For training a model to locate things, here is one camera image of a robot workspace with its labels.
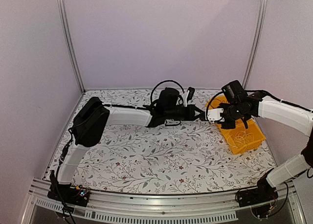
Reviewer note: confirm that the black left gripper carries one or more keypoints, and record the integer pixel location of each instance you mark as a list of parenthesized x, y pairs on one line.
[(190, 114)]

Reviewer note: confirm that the floral patterned table mat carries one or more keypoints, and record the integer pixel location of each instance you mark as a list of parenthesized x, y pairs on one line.
[(190, 158)]

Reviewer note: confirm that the yellow three-compartment bin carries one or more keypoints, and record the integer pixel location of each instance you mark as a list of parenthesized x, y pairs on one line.
[(240, 139)]

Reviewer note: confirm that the aluminium frame post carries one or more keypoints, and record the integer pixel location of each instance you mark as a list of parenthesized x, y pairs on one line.
[(256, 40), (70, 46)]

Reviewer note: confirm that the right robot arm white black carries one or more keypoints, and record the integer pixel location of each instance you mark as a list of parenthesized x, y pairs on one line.
[(244, 104)]

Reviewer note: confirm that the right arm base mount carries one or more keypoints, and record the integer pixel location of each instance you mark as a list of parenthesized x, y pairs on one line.
[(262, 200)]

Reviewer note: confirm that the left aluminium frame post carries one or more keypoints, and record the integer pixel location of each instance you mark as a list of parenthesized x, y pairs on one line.
[(70, 46)]

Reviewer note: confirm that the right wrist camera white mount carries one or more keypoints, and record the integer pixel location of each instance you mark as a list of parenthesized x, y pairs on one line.
[(213, 115)]

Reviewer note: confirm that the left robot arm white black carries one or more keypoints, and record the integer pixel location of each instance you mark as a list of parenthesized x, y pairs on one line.
[(89, 124)]

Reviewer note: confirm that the front aluminium rail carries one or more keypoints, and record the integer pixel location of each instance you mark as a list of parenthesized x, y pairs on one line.
[(116, 208)]

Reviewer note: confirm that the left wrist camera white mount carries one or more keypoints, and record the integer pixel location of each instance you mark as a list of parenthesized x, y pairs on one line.
[(188, 96)]

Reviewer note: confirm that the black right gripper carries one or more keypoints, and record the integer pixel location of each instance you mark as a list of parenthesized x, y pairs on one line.
[(231, 125)]

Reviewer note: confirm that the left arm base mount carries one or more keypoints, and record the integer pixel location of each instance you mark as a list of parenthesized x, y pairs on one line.
[(70, 195)]

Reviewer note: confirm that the right aluminium frame post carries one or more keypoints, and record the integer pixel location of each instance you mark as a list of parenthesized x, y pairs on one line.
[(256, 40)]

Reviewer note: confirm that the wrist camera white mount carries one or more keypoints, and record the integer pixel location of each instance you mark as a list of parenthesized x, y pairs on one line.
[(213, 115), (188, 96)]

